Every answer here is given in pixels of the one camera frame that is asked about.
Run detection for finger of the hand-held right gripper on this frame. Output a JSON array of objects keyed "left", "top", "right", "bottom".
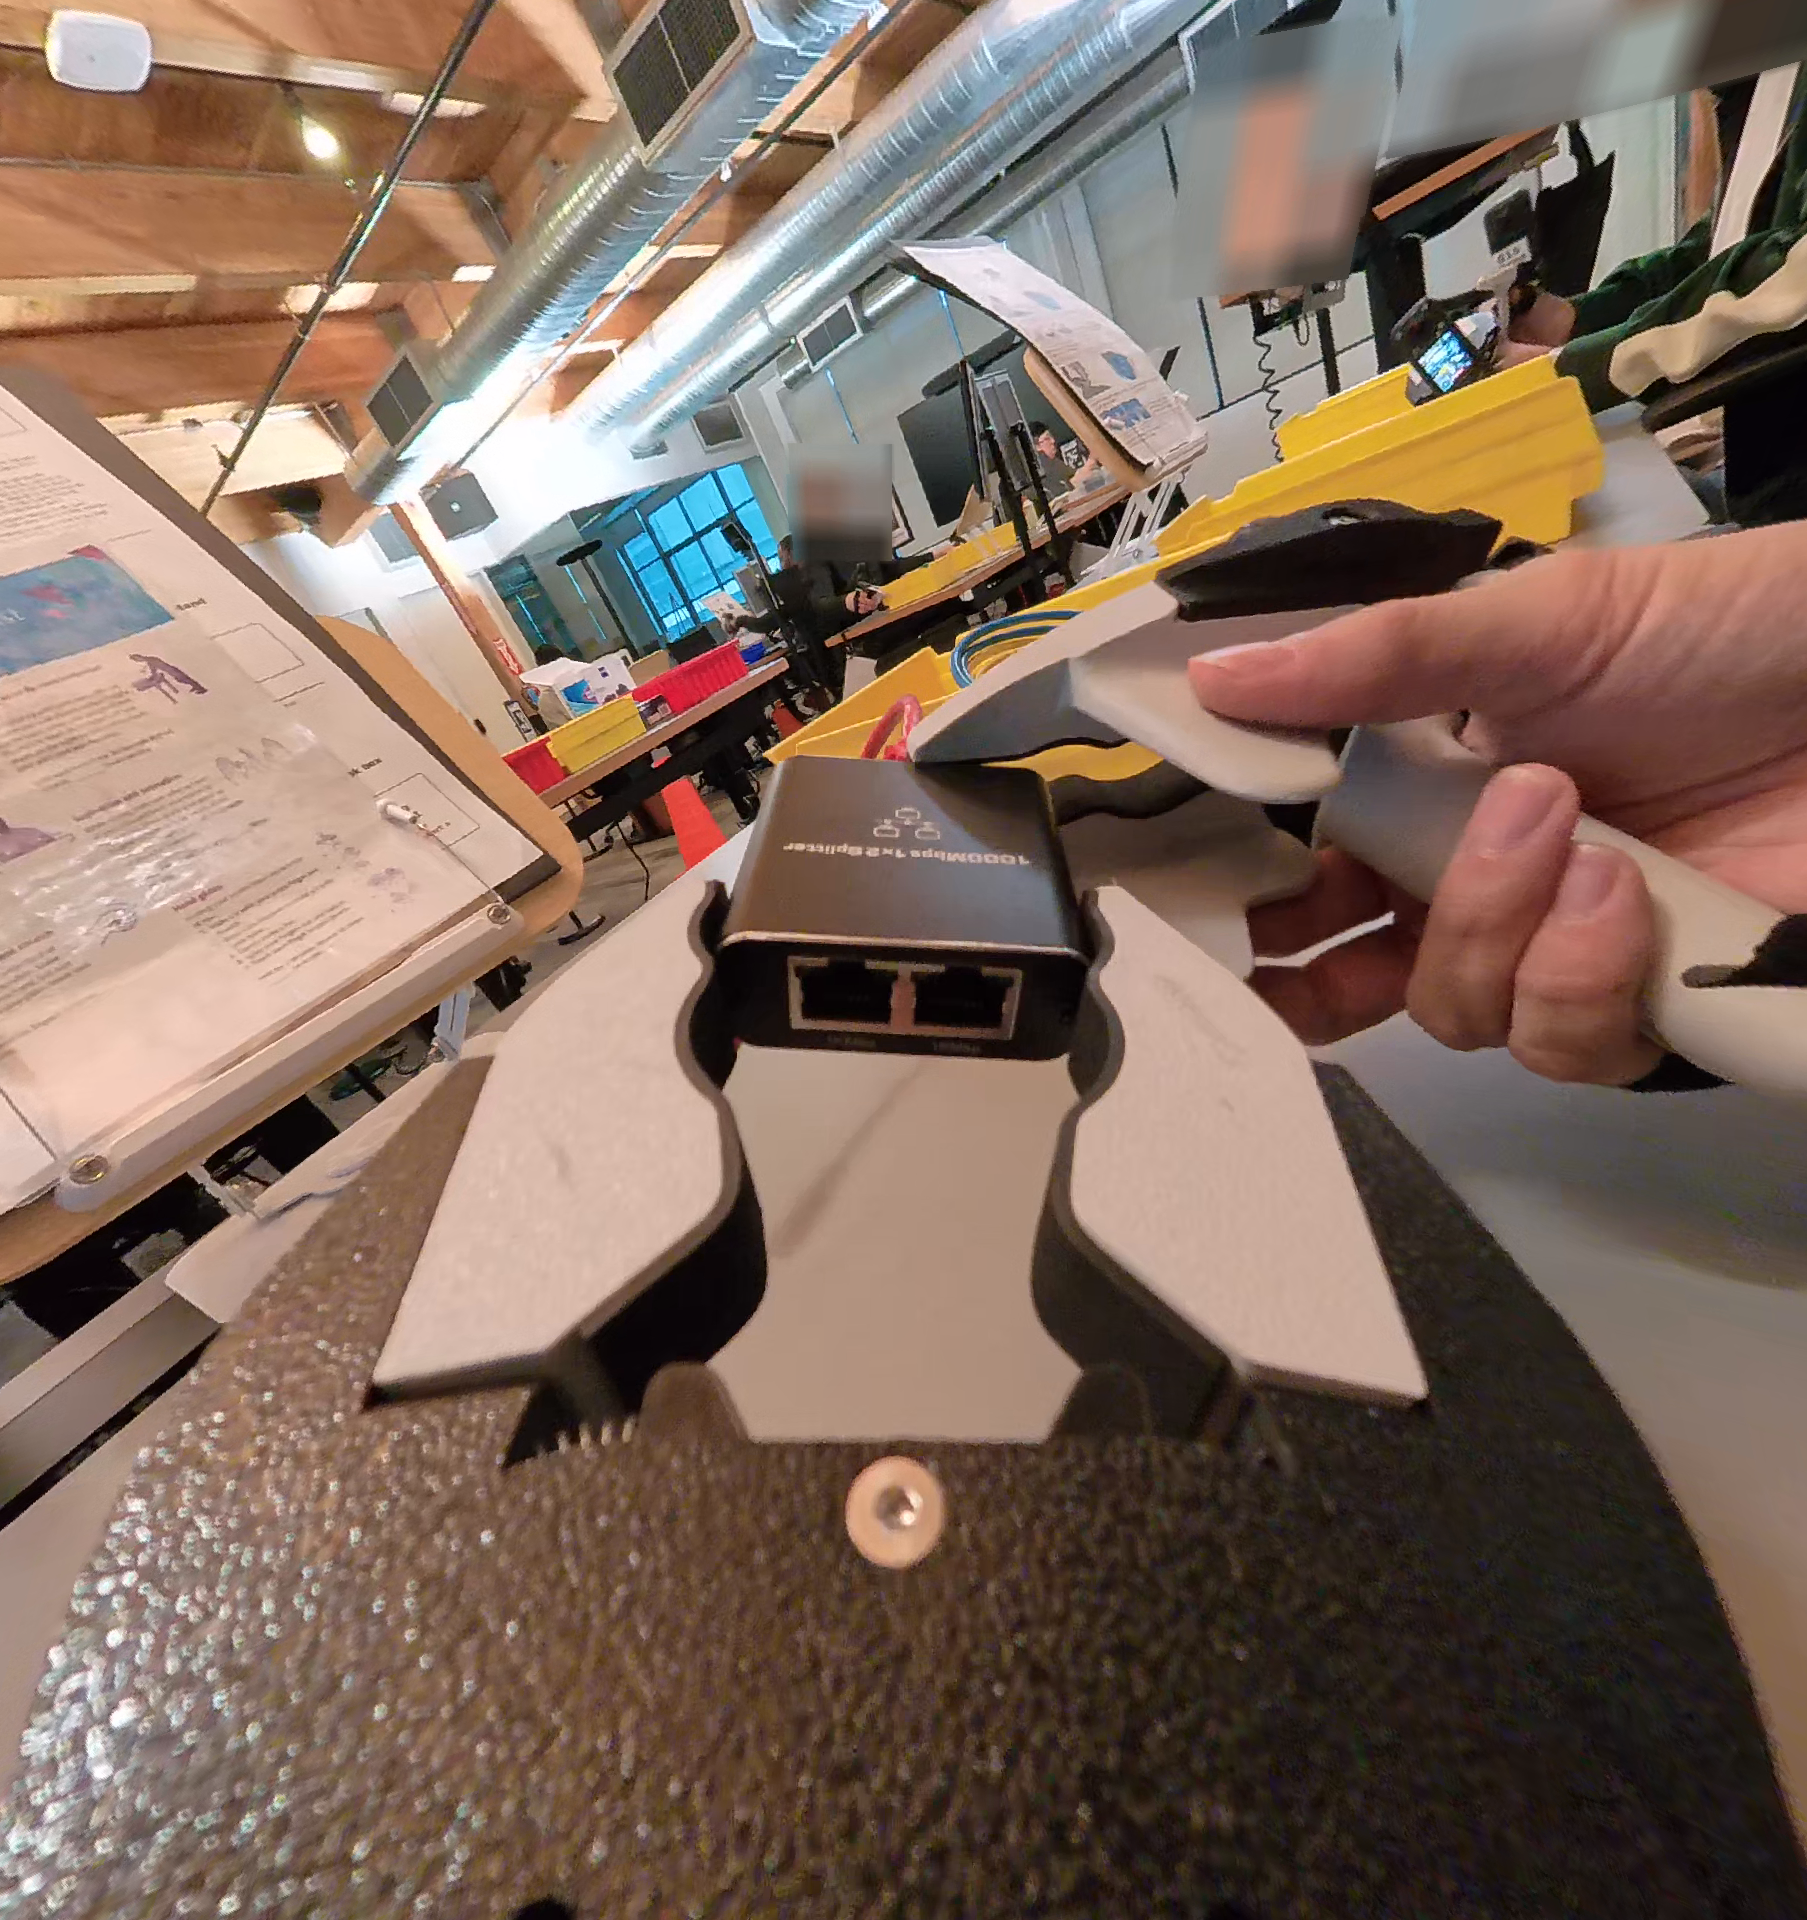
[
  {"left": 1055, "top": 768, "right": 1319, "bottom": 920},
  {"left": 908, "top": 588, "right": 1191, "bottom": 775}
]

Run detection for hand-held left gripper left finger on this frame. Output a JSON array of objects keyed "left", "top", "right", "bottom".
[{"left": 370, "top": 884, "right": 769, "bottom": 1404}]

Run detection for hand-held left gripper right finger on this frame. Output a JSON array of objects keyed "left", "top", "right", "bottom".
[{"left": 1033, "top": 886, "right": 1430, "bottom": 1411}]

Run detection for blue network cable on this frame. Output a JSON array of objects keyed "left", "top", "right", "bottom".
[{"left": 950, "top": 605, "right": 1067, "bottom": 696}]

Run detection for yellow plastic bin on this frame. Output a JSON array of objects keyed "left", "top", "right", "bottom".
[{"left": 763, "top": 591, "right": 1193, "bottom": 825}]

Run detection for black network splitter box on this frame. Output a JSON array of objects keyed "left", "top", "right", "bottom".
[{"left": 707, "top": 758, "right": 1096, "bottom": 1064}]

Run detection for grey desk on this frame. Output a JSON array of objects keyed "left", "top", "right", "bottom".
[{"left": 0, "top": 399, "right": 1807, "bottom": 1920}]

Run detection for person's right hand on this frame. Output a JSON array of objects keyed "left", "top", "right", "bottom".
[{"left": 1188, "top": 515, "right": 1807, "bottom": 1088}]

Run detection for stacked yellow bins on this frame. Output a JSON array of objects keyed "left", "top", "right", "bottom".
[{"left": 1149, "top": 361, "right": 1609, "bottom": 584}]

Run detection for wooden document stand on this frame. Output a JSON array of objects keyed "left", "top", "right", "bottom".
[
  {"left": 0, "top": 361, "right": 586, "bottom": 1299},
  {"left": 895, "top": 239, "right": 1207, "bottom": 467}
]

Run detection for page holder ledge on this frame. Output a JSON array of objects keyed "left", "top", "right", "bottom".
[{"left": 0, "top": 727, "right": 523, "bottom": 1215}]

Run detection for orange traffic cone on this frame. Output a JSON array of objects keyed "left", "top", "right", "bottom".
[{"left": 647, "top": 782, "right": 728, "bottom": 869}]

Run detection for small yellow bin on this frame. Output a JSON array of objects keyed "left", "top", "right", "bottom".
[{"left": 546, "top": 698, "right": 648, "bottom": 770}]

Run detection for printed instruction sheet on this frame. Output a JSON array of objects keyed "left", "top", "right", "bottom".
[{"left": 0, "top": 361, "right": 545, "bottom": 1248}]

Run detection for white ceiling access point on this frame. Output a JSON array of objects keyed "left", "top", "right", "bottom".
[{"left": 46, "top": 12, "right": 154, "bottom": 89}]

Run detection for silver ventilation duct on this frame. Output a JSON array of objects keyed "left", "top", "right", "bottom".
[
  {"left": 581, "top": 0, "right": 1235, "bottom": 453},
  {"left": 348, "top": 0, "right": 906, "bottom": 513}
]

